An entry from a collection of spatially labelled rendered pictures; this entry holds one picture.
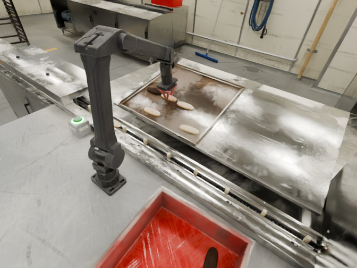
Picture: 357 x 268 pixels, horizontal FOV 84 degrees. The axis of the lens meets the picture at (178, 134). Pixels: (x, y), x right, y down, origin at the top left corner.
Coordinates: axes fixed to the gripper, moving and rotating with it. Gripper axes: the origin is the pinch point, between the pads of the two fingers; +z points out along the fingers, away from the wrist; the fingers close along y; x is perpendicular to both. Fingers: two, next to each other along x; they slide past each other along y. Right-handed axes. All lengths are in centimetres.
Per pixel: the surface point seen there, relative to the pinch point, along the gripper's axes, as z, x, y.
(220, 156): 1.3, 41.2, 19.9
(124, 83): 12.5, -46.5, -8.0
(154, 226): 1, 36, 57
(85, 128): -0.2, -19.9, 40.9
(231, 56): 147, -86, -324
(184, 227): 2, 44, 52
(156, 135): 7.8, 7.2, 21.0
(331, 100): 142, 109, -264
